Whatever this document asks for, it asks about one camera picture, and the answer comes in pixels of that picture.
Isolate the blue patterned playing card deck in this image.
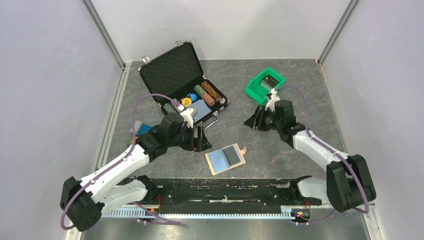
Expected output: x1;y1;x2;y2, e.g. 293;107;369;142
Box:
188;99;211;123

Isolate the green blue chip row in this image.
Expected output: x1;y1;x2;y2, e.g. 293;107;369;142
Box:
163;103;178;114

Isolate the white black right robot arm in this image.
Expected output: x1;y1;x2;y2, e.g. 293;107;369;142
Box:
244;100;377;213

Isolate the blue small blind button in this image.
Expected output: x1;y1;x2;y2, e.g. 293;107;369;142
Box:
187;93;198;102

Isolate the beige card holder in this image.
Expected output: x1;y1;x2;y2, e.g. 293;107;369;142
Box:
205;143;247;176

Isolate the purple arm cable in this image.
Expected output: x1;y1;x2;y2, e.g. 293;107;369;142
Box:
60;93;186;231
276;84;370;227

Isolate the green red chip row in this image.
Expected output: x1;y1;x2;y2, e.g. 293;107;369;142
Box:
194;85;215;107

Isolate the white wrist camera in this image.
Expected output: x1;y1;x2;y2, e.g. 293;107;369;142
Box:
265;88;281;112
177;105;198;128

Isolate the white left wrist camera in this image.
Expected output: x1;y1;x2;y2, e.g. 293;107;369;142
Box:
177;105;198;128

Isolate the green plastic bin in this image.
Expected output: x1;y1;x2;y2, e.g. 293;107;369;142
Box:
244;67;286;105

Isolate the yellow big blind button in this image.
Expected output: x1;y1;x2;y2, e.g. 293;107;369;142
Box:
181;97;192;107

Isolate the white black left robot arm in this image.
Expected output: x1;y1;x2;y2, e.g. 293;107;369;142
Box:
59;113;212;232

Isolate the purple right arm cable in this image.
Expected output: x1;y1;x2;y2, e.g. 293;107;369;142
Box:
276;84;370;227

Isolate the grey toy brick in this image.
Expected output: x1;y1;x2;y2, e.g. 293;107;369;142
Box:
130;120;143;134

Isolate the orange black chip row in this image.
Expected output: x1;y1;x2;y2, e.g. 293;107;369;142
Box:
200;80;227;105

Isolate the blue toy brick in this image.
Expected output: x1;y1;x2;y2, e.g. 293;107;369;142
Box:
136;123;152;136

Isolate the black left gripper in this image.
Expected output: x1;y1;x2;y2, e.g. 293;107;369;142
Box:
167;123;212;152

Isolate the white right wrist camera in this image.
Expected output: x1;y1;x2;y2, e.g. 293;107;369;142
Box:
265;88;281;112

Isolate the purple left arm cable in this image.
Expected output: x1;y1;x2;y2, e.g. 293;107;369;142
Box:
60;93;186;231

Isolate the black poker chip case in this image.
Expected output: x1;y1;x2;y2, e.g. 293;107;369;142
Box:
138;40;230;124

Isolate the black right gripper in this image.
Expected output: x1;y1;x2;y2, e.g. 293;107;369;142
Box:
243;105;283;132

